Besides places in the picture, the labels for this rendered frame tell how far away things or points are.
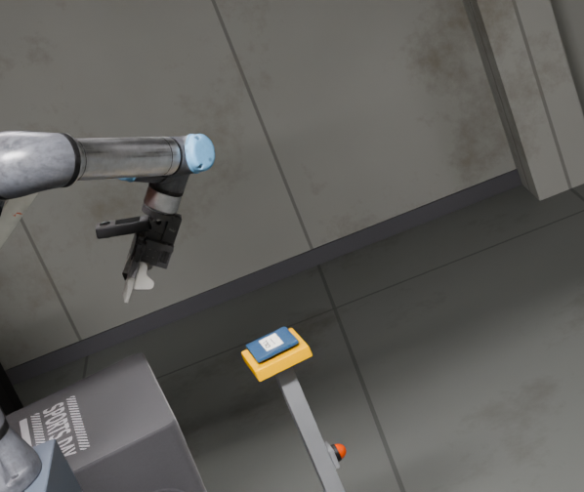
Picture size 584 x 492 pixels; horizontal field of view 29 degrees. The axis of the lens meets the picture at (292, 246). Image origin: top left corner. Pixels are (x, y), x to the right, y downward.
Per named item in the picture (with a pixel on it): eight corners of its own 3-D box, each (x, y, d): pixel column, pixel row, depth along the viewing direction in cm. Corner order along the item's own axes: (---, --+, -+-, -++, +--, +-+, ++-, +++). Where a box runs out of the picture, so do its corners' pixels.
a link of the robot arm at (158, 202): (148, 189, 238) (147, 180, 245) (142, 210, 239) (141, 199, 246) (183, 200, 239) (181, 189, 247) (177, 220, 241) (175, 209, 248)
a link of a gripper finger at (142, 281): (149, 306, 239) (159, 265, 242) (122, 298, 238) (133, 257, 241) (146, 308, 242) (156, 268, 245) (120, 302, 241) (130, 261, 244)
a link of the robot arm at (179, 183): (153, 133, 238) (182, 136, 245) (138, 182, 241) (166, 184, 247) (179, 146, 233) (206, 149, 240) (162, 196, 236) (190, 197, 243)
